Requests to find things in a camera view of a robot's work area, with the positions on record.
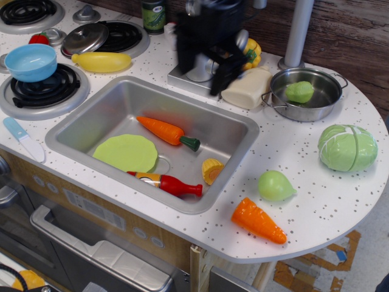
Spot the yellow toy squash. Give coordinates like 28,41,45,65
71,52,132,73

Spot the silver toy faucet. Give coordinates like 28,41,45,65
168,29,249,95

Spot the silver pot lid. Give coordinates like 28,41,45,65
61,23,109,57

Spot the stainless steel sink basin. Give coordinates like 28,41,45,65
46,76,260,214

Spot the yellow toy on floor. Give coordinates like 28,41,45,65
12,270,46,291

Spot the green toy can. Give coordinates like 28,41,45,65
141,0,166,35

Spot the silver oven door handle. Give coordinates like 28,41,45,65
30,205,175,291

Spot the yellow toy bell pepper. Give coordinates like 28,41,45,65
243,38,262,71

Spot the green toy broccoli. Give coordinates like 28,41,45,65
285,81,314,103

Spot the blue white toy knife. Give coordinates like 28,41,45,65
3,117,46,162

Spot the cream toy mayonnaise bottle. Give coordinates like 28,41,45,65
221,66,273,110

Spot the orange toy carrot half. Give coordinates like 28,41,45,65
231,198,287,245

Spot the yellow toy corn piece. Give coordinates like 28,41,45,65
202,158,224,185

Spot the green toy cabbage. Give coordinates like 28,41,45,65
317,125,378,172

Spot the light green toy pear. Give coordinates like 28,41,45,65
258,170,297,201

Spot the silver stove knob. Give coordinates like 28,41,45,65
72,5,101,24
43,27,67,47

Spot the orange toy carrot with stem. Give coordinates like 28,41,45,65
136,116,201,151

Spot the front left stove burner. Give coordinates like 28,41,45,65
1,64,90,120

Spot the stainless steel pan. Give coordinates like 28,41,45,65
261,68,348,122

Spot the light blue toy bowl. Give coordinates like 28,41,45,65
4,44,57,83

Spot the back right stove burner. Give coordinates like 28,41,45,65
60,19,151,59

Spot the red toy ketchup bottle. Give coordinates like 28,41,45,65
127,171,203,197

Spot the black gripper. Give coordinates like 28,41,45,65
176,1,247,96

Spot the light green toy plate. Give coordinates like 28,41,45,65
92,134,158,172

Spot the red toy strawberry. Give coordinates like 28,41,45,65
29,32,50,45

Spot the stove burner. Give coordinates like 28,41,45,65
1,64,90,120
60,19,151,59
1,1,64,35

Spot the back left stove burner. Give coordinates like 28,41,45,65
1,1,64,35

